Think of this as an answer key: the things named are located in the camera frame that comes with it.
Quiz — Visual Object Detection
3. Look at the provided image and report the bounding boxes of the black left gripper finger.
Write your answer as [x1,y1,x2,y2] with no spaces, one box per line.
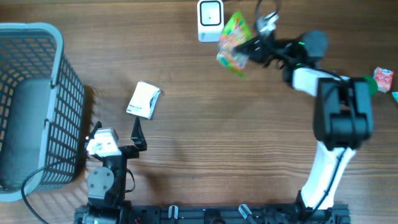
[131,117,147,151]
[85,121,102,140]

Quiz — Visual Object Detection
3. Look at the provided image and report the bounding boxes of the Haribo gummy worms bag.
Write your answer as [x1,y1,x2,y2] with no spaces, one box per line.
[216,11,252,78]

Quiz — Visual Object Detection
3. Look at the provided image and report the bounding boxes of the white blue paper box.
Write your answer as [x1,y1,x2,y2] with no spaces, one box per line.
[126,81,161,119]

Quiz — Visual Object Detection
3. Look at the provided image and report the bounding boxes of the green lid jar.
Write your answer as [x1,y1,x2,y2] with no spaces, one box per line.
[363,76,378,96]

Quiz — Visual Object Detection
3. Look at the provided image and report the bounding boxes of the pink tissue pack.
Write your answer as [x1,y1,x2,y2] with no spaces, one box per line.
[373,67,394,93]

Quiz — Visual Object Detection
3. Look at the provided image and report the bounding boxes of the teal wet wipes pack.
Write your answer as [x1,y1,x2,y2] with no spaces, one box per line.
[391,91,398,103]

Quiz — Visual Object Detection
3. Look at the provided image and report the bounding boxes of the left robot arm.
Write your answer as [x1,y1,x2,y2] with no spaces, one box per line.
[74,117,147,224]

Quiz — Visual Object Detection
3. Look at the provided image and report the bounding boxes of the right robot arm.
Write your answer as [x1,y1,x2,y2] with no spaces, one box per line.
[233,30,373,223]

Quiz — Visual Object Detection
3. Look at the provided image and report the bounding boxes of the white barcode scanner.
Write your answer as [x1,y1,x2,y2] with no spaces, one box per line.
[197,0,224,42]

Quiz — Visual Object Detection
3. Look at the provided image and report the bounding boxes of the grey plastic mesh basket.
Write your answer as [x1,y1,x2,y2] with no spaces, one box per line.
[1,23,85,202]

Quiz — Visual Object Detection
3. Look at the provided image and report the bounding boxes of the black left camera cable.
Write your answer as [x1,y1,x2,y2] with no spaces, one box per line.
[21,149,91,224]

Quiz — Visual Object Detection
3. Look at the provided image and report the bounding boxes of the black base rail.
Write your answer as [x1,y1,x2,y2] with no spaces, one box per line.
[73,202,351,224]

